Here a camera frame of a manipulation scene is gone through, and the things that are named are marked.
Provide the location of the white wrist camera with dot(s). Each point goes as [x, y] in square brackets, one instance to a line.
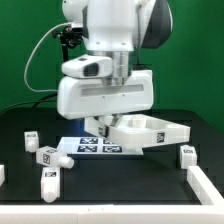
[87, 66]

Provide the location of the black camera stand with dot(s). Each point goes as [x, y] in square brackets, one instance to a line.
[69, 37]

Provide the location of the white L-shaped obstacle fence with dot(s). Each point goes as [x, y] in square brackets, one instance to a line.
[210, 211]

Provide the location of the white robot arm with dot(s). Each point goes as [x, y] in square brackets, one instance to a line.
[115, 28]

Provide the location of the silver camera on stand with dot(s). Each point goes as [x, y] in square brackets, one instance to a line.
[76, 25]

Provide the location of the white sheet with tags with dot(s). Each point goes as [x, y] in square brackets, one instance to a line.
[93, 146]

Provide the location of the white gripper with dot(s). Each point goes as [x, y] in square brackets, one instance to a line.
[80, 98]

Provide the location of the white square tabletop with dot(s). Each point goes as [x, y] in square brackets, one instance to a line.
[140, 131]

